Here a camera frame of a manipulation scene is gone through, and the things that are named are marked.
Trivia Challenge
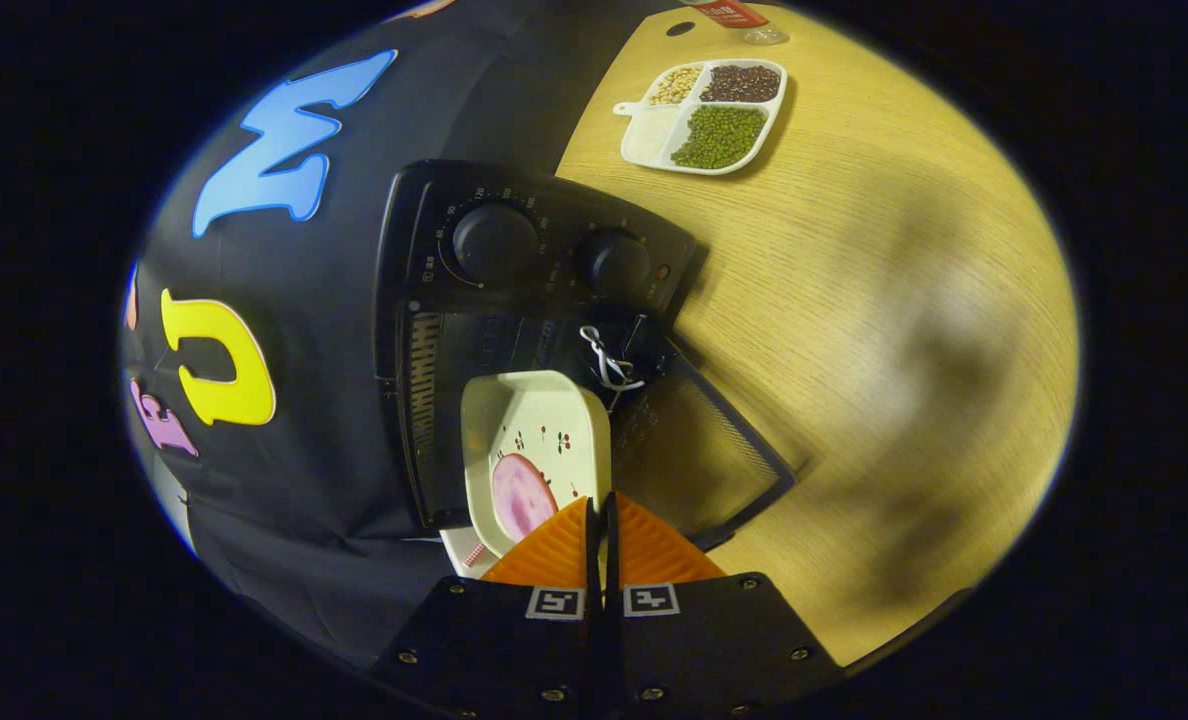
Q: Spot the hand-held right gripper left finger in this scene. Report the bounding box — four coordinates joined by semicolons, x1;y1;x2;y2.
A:
368;496;601;717

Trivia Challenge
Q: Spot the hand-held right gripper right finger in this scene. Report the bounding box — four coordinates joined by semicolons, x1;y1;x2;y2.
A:
603;491;846;714

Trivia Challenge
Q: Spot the pink ham slice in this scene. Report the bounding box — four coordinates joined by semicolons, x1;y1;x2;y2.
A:
490;452;560;544

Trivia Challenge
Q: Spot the black electric oven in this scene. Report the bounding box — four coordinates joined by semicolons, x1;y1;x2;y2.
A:
373;157;798;552

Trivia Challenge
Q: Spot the black backdrop cloth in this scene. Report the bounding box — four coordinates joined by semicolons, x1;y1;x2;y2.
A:
119;0;657;673

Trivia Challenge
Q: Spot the pile of green mung beans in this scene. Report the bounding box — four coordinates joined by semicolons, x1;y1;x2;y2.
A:
669;104;769;170

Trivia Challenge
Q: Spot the white divided dish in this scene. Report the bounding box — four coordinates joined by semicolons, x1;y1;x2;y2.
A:
612;57;790;178

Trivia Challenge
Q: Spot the pile of pale soybeans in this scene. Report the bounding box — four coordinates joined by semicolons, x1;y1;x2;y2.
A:
648;65;704;107

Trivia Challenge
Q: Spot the pile of dark red beans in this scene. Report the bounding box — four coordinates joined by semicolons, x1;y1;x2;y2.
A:
699;63;784;105

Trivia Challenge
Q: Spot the clear plastic water bottle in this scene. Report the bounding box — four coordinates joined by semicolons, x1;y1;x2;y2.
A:
688;0;791;47

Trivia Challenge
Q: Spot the white string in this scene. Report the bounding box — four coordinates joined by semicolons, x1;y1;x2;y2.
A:
578;324;646;392

